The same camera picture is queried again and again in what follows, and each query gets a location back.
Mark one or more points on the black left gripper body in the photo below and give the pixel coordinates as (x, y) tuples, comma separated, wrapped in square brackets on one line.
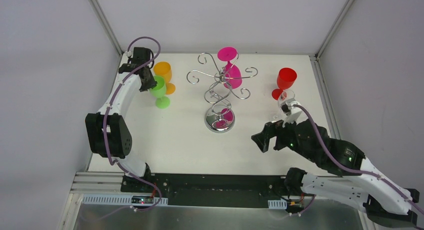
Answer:
[(147, 78)]

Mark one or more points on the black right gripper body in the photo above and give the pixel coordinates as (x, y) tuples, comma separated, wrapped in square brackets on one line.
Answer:
[(276, 137)]

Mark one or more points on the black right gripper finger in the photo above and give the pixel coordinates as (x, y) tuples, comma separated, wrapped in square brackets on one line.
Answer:
[(262, 139), (273, 128)]

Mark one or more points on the orange wine glass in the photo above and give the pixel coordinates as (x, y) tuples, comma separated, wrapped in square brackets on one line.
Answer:
[(164, 70)]

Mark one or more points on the green wine glass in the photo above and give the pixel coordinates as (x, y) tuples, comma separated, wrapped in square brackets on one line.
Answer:
[(159, 92)]

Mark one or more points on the clear wine glass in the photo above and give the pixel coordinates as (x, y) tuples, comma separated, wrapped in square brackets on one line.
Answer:
[(281, 96)]

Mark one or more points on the chrome wine glass rack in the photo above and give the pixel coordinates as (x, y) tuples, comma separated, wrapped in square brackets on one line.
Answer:
[(219, 117)]

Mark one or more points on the red wine glass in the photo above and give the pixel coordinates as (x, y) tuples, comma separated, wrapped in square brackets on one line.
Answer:
[(285, 79)]

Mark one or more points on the pink wine glass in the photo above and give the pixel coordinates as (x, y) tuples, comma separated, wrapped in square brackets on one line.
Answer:
[(232, 73)]

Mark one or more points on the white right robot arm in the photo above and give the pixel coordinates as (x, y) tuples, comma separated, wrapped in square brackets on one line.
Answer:
[(383, 202)]

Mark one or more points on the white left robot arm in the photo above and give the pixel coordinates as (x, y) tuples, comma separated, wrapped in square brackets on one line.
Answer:
[(107, 131)]

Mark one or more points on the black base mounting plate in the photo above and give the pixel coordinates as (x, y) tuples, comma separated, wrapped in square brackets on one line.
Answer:
[(233, 191)]

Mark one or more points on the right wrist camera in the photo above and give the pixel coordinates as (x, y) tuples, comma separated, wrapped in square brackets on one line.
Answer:
[(290, 112)]

